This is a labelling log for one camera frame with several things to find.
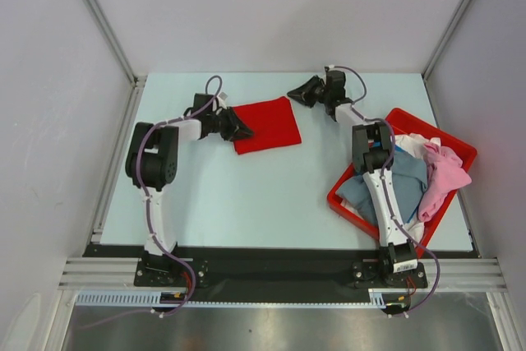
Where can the right grey cable duct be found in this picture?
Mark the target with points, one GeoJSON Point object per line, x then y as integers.
{"type": "Point", "coordinates": [393, 301]}

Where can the aluminium corner post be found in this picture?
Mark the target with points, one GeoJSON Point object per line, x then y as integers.
{"type": "Point", "coordinates": [114, 45]}
{"type": "Point", "coordinates": [458, 15]}

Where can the grey cable duct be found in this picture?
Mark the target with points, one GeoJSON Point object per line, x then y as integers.
{"type": "Point", "coordinates": [393, 301]}
{"type": "Point", "coordinates": [107, 298]}

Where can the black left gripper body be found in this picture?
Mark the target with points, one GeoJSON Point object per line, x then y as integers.
{"type": "Point", "coordinates": [226, 124]}

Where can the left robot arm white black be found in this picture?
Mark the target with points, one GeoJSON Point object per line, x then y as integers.
{"type": "Point", "coordinates": [152, 165]}

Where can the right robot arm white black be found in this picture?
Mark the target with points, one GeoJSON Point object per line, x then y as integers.
{"type": "Point", "coordinates": [373, 153]}

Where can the red t-shirt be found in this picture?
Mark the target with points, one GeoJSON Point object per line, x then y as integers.
{"type": "Point", "coordinates": [273, 124]}

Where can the red plastic bin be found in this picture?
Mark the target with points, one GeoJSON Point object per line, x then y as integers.
{"type": "Point", "coordinates": [405, 123]}

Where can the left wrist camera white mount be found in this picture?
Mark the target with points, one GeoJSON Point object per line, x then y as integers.
{"type": "Point", "coordinates": [222, 97]}

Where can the left aluminium corner post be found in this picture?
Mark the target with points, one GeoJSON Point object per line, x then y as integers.
{"type": "Point", "coordinates": [114, 45]}

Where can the white t-shirt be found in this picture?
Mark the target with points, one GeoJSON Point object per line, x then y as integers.
{"type": "Point", "coordinates": [413, 144]}

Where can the aluminium front rail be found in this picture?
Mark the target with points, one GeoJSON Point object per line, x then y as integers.
{"type": "Point", "coordinates": [457, 275]}

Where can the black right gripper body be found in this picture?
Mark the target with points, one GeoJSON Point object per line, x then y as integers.
{"type": "Point", "coordinates": [313, 92]}

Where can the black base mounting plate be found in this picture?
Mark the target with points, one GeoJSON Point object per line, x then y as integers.
{"type": "Point", "coordinates": [262, 275]}

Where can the grey-blue t-shirt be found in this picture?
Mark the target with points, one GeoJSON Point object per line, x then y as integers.
{"type": "Point", "coordinates": [409, 176]}

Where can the right aluminium corner post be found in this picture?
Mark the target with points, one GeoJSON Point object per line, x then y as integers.
{"type": "Point", "coordinates": [458, 15]}

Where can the left grey cable duct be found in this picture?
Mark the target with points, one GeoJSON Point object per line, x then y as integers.
{"type": "Point", "coordinates": [107, 298]}

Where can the pink t-shirt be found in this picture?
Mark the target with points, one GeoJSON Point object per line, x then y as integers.
{"type": "Point", "coordinates": [444, 175]}

